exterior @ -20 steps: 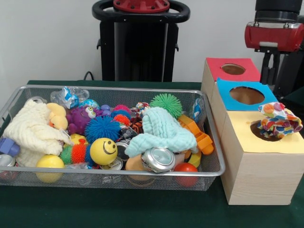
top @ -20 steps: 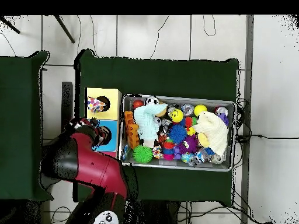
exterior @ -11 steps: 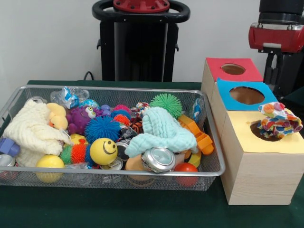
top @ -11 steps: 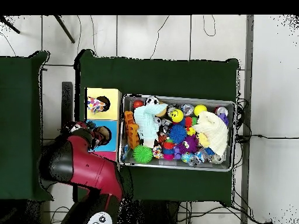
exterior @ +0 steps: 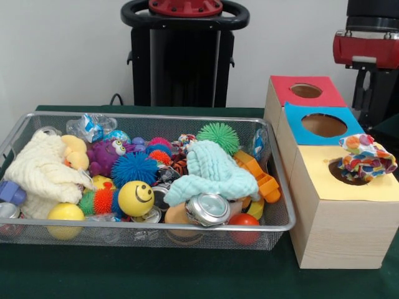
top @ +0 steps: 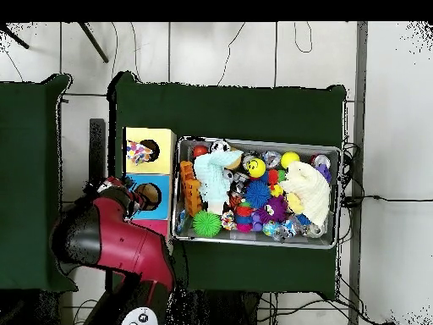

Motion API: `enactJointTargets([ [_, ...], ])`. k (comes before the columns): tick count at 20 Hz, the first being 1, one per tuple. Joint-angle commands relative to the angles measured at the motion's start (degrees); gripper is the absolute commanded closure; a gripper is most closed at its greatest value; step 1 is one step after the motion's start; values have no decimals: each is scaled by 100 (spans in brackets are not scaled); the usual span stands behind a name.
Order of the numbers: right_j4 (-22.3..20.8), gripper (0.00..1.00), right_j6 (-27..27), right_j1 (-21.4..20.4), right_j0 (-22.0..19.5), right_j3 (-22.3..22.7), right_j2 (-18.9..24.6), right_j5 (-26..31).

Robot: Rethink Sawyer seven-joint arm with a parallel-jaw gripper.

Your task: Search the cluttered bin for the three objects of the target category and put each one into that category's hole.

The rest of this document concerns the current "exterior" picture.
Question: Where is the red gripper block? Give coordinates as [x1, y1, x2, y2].
[332, 29, 399, 110]

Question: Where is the colourful dotted cloth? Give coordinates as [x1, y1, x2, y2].
[338, 133, 399, 183]

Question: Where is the wooden box with three holes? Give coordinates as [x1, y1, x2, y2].
[263, 75, 399, 269]

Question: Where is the dark green table cloth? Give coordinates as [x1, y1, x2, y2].
[370, 113, 399, 135]
[0, 105, 399, 299]

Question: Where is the orange plastic toy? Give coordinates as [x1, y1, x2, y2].
[233, 149, 281, 204]

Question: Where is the green spiky rubber ball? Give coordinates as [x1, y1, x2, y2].
[196, 122, 240, 156]

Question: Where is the light blue muslin cloth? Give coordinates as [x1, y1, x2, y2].
[163, 139, 261, 207]

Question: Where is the red ball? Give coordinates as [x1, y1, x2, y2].
[230, 213, 262, 245]

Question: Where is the crushed silver can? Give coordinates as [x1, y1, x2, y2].
[184, 192, 232, 227]

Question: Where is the blue spiky rubber ball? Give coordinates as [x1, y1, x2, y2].
[110, 151, 160, 189]

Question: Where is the yellow smiley face ball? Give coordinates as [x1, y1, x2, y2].
[117, 180, 156, 217]

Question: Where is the purple monster toy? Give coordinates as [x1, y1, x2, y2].
[86, 138, 147, 178]

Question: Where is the plain yellow ball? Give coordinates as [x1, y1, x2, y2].
[47, 202, 85, 240]

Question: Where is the cream muslin cloth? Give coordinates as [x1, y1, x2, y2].
[3, 129, 94, 220]

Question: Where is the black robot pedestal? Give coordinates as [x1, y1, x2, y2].
[120, 0, 250, 108]

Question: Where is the shallow wire mesh bin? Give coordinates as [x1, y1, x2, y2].
[0, 111, 297, 252]

